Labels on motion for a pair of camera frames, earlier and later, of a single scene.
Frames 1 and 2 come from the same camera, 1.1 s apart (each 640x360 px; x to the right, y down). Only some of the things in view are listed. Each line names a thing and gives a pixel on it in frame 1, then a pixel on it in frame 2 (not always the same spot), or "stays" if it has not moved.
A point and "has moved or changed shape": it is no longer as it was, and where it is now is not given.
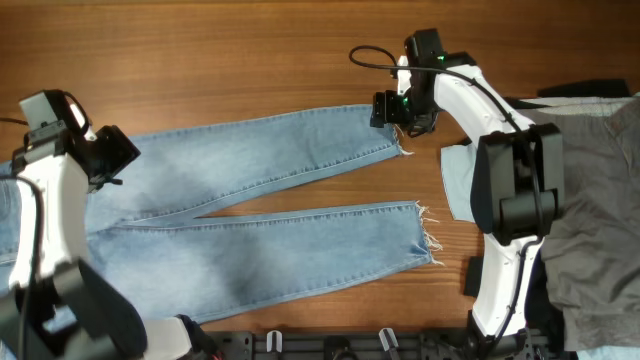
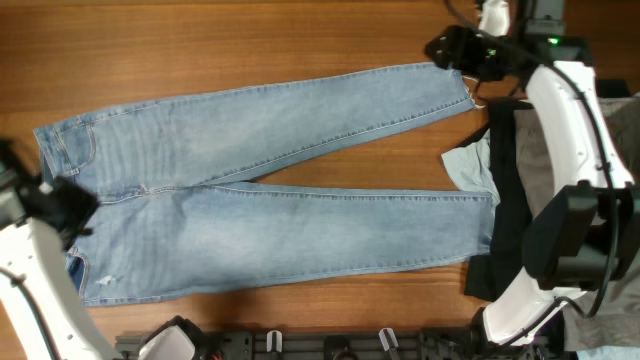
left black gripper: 122,150 -> 90,201
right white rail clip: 388,338 stays
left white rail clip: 279,341 stays
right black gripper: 385,110 -> 464,58
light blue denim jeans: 139,225 has moved or changed shape
